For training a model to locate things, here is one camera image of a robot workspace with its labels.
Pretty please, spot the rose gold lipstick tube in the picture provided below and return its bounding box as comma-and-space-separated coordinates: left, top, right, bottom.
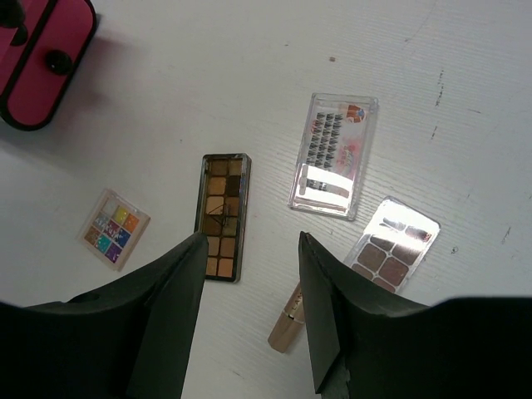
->
268, 283, 305, 353

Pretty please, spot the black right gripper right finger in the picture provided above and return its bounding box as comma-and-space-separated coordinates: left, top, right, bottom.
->
298, 233, 531, 398

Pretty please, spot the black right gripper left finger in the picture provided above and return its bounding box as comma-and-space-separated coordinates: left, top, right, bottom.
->
1, 233, 208, 398

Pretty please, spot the clear false eyelash box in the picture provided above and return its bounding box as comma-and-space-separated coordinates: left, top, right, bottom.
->
288, 93, 379, 221

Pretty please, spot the colourful glitter eyeshadow palette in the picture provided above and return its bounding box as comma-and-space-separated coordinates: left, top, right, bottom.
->
77, 189, 150, 272

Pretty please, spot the long brown eyeshadow palette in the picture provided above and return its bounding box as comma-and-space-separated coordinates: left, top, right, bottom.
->
195, 153, 252, 283

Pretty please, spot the mirrored pink eyeshadow palette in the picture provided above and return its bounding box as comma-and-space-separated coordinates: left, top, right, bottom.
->
344, 196, 441, 294

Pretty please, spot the pink black makeup drawer organizer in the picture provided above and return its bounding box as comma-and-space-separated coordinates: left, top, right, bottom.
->
1, 0, 98, 131

